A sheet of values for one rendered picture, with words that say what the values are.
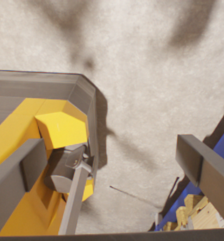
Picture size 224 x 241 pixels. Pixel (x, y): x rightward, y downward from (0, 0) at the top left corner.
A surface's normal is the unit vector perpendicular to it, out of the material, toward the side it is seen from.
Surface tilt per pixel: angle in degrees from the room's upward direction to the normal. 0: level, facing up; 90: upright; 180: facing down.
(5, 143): 90
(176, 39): 0
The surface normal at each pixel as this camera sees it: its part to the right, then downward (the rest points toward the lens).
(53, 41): -0.08, 0.65
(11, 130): 0.02, -0.76
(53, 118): 0.29, 0.63
